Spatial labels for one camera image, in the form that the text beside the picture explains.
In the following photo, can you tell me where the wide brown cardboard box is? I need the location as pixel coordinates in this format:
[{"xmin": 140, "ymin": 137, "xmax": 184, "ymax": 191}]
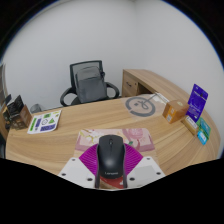
[{"xmin": 9, "ymin": 104, "xmax": 33, "ymax": 131}]

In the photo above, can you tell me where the purple card package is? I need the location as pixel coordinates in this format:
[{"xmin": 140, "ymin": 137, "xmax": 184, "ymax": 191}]
[{"xmin": 185, "ymin": 83, "xmax": 209, "ymax": 123}]

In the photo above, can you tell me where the black mesh office chair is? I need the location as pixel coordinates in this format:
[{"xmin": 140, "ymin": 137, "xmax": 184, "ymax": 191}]
[{"xmin": 59, "ymin": 59, "xmax": 121, "ymax": 108}]

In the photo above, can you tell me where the grey backpack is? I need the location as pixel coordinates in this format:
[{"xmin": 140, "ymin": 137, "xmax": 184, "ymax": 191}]
[{"xmin": 74, "ymin": 65, "xmax": 108, "ymax": 104}]

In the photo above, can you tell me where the wooden side desk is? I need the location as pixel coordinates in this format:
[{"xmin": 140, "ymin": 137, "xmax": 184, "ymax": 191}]
[{"xmin": 121, "ymin": 68, "xmax": 188, "ymax": 101}]

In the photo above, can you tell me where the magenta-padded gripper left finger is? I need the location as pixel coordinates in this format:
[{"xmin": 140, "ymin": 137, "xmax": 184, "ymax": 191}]
[{"xmin": 58, "ymin": 143, "xmax": 100, "ymax": 189}]

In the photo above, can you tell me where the pink and red printed mouse pad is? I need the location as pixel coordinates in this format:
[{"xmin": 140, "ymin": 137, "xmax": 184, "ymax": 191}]
[{"xmin": 74, "ymin": 128, "xmax": 156, "ymax": 190}]

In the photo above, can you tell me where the green flat box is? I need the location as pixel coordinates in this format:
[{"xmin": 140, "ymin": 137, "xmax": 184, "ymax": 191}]
[{"xmin": 196, "ymin": 117, "xmax": 212, "ymax": 138}]

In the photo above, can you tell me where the yellowish flat box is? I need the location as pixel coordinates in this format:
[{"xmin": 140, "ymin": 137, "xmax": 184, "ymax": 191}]
[{"xmin": 180, "ymin": 115, "xmax": 201, "ymax": 137}]

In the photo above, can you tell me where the white printed sticker sheet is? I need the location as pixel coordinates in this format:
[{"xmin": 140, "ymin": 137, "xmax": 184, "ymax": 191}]
[{"xmin": 27, "ymin": 109, "xmax": 63, "ymax": 135}]

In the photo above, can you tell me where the small teal box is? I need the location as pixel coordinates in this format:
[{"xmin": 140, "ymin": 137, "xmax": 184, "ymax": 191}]
[{"xmin": 196, "ymin": 129, "xmax": 209, "ymax": 146}]

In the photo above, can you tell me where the black open box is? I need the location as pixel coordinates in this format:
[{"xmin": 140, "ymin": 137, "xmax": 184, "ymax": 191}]
[{"xmin": 6, "ymin": 94, "xmax": 25, "ymax": 116}]

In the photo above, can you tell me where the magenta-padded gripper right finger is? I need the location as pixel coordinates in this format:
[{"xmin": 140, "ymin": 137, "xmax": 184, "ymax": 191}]
[{"xmin": 123, "ymin": 143, "xmax": 166, "ymax": 189}]

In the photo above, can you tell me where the black computer mouse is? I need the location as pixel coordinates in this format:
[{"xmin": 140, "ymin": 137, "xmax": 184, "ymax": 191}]
[{"xmin": 95, "ymin": 134, "xmax": 127, "ymax": 180}]

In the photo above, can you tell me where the small orange box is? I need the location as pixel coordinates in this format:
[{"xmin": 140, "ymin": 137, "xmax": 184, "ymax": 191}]
[{"xmin": 162, "ymin": 99, "xmax": 190, "ymax": 125}]

